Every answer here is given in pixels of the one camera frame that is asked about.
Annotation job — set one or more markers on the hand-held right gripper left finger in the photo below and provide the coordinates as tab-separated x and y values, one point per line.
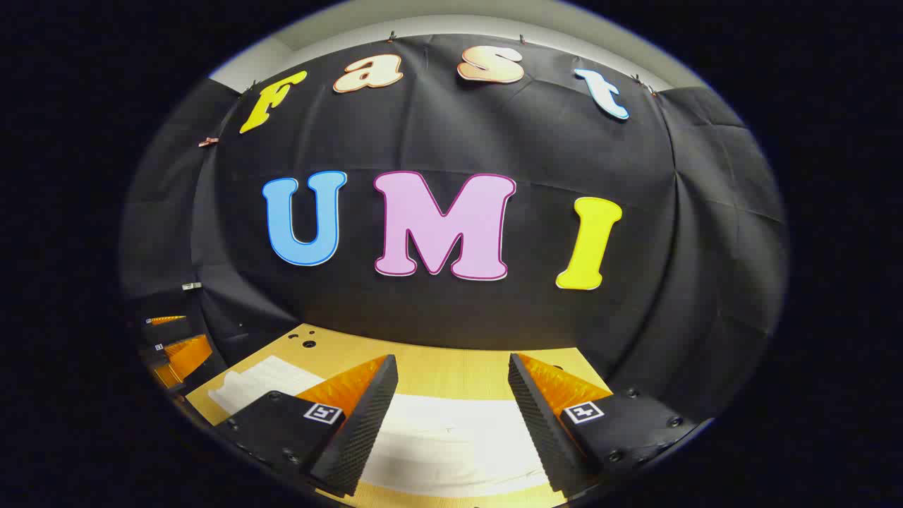
360	430

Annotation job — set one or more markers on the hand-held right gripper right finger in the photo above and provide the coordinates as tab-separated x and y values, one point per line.
540	430

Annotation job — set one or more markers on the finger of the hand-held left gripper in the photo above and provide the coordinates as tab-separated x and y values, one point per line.
189	361
169	330

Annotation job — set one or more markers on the white jeans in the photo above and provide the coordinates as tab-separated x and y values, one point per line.
451	437

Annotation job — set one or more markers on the black backdrop cloth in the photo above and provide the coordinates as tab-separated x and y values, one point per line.
536	127

